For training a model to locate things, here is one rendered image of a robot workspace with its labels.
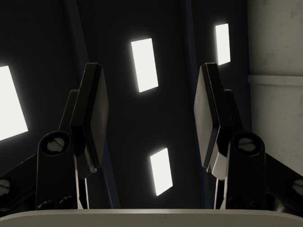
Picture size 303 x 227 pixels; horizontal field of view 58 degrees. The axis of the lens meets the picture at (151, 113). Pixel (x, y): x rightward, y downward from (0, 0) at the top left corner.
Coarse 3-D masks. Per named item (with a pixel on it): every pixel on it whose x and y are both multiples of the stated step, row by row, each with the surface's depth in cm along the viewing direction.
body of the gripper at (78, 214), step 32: (0, 224) 7; (32, 224) 7; (64, 224) 7; (96, 224) 7; (128, 224) 7; (160, 224) 7; (192, 224) 7; (224, 224) 7; (256, 224) 7; (288, 224) 7
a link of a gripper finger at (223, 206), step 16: (240, 144) 10; (256, 144) 10; (240, 160) 9; (256, 160) 9; (240, 176) 9; (256, 176) 9; (224, 192) 9; (240, 192) 8; (256, 192) 8; (224, 208) 8; (240, 208) 8; (256, 208) 8
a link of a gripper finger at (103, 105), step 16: (96, 64) 12; (96, 80) 12; (80, 96) 11; (96, 96) 11; (64, 112) 11; (80, 112) 10; (96, 112) 11; (64, 128) 11; (80, 128) 10; (96, 128) 11; (80, 144) 10; (96, 144) 11; (32, 160) 10; (80, 160) 10; (96, 160) 12; (0, 176) 9; (16, 176) 9; (32, 176) 9; (80, 176) 11; (0, 192) 9; (16, 192) 9; (32, 192) 9; (0, 208) 8; (32, 208) 10
